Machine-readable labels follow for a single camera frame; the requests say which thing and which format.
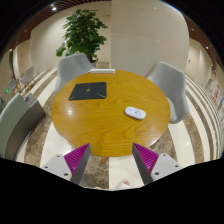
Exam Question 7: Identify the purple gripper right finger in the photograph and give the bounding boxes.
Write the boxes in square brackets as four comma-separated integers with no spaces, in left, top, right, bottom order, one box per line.
[132,143,182,185]

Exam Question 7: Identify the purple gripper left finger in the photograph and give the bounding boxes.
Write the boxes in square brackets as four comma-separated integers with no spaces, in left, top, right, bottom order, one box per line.
[42,144,91,185]

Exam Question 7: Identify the white computer mouse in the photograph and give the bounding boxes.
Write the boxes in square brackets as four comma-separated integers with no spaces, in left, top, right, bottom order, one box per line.
[125,107,146,120]

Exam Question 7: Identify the black square mouse pad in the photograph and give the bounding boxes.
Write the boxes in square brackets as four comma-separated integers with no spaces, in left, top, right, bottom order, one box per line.
[69,82,107,100]

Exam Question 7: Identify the round wooden table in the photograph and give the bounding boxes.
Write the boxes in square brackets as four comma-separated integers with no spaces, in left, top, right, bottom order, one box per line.
[52,70,170,157]

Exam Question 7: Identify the grey reception counter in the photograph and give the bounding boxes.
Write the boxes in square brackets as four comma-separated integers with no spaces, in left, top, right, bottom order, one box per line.
[0,93,45,160]

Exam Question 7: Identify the grey chair right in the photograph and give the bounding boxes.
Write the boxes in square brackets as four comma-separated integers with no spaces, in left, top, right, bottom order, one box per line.
[145,62,189,124]

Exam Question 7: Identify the grey chair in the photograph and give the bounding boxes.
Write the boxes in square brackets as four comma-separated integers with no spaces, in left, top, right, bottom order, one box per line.
[145,62,189,124]
[55,53,93,93]

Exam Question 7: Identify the white strip on table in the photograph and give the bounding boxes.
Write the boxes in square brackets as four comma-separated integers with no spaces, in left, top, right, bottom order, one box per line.
[89,69,116,74]

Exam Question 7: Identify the grey chair left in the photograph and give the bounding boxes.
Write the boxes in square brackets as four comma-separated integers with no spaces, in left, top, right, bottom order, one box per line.
[55,53,93,93]

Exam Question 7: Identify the white chair far left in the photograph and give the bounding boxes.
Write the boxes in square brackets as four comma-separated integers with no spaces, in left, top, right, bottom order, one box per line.
[21,65,34,84]

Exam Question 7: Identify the green potted plant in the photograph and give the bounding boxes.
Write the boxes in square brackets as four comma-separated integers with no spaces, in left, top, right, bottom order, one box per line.
[56,9,107,62]

